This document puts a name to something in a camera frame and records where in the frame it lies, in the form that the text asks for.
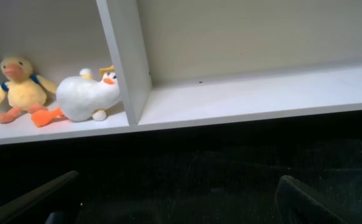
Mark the white shelf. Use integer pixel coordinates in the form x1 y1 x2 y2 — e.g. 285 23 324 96
0 0 362 147

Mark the white plush duck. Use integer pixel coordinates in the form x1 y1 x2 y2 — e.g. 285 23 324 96
31 65 121 128

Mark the yellow plush duck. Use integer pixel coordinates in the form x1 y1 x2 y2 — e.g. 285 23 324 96
0 56 59 124

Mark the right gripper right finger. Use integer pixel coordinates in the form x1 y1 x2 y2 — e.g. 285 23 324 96
274 174 353 224

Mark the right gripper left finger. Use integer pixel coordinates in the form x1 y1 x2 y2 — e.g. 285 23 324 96
0 170 82 224

